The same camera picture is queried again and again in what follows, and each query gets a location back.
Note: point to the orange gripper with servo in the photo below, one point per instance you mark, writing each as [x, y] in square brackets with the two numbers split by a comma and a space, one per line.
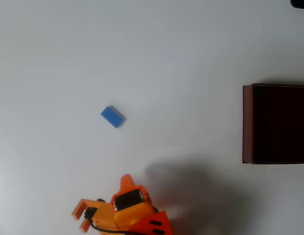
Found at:
[127, 199]

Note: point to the blue block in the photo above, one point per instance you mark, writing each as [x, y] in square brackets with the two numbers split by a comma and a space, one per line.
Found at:
[113, 116]

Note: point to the dark red box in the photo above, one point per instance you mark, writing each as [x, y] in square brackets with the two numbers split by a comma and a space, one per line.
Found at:
[276, 122]

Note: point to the black object at edge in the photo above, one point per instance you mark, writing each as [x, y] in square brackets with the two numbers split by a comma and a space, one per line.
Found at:
[300, 3]

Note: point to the orange forked camera mount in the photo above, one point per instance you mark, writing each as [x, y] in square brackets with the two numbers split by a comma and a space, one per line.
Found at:
[102, 213]

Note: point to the small black camera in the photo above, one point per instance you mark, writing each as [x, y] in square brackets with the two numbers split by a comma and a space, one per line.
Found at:
[90, 213]

